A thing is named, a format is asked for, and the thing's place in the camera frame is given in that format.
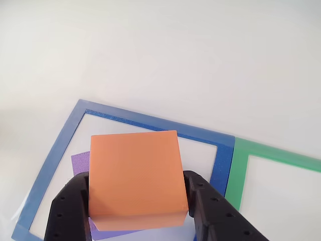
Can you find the large purple block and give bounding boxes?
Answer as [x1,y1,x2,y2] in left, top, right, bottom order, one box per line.
[71,151,146,241]

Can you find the orange block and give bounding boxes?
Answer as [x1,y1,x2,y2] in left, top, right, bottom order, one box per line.
[88,130,190,232]

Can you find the green square frame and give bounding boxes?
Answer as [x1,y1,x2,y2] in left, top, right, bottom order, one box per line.
[224,137,321,211]

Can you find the blue square frame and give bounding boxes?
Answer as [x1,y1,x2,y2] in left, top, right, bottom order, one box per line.
[11,99,236,241]

